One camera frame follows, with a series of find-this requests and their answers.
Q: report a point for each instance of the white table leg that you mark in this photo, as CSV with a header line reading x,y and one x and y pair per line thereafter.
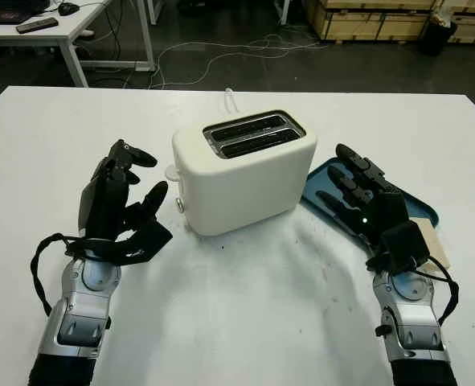
x,y
284,10
152,10

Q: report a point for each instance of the black remote control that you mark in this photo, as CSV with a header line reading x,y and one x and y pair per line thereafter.
x,y
36,25

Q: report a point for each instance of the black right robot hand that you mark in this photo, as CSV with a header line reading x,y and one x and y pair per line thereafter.
x,y
387,213

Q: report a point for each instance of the black laptop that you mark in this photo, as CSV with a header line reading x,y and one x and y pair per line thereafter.
x,y
4,10

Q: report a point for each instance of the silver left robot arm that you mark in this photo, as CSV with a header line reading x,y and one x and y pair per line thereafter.
x,y
80,313

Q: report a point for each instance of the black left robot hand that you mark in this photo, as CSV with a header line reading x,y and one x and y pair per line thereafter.
x,y
108,201

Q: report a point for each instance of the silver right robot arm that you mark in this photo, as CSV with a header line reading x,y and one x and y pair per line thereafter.
x,y
410,317

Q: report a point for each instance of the blue plastic tray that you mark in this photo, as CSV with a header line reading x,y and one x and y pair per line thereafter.
x,y
321,185

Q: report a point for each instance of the large wooden crate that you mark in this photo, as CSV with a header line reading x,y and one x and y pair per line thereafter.
x,y
361,20

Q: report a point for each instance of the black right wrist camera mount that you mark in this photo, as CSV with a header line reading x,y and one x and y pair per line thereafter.
x,y
406,245

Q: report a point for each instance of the slice of white bread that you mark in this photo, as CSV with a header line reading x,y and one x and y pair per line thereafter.
x,y
436,245

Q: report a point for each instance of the small white floor object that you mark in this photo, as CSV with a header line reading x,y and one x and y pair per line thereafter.
x,y
88,36

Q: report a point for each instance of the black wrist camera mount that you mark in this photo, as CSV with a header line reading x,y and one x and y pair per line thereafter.
x,y
152,241
406,245

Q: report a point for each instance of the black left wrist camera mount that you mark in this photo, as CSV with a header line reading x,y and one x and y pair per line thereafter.
x,y
152,241

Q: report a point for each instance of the black computer mouse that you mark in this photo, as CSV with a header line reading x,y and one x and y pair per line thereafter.
x,y
67,8

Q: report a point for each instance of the cream white two-slot toaster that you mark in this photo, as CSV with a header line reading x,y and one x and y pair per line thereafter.
x,y
241,189

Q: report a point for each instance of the white office desk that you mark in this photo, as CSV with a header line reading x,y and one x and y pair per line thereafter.
x,y
60,30

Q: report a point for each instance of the black trash bin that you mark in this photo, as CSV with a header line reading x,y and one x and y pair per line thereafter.
x,y
436,36

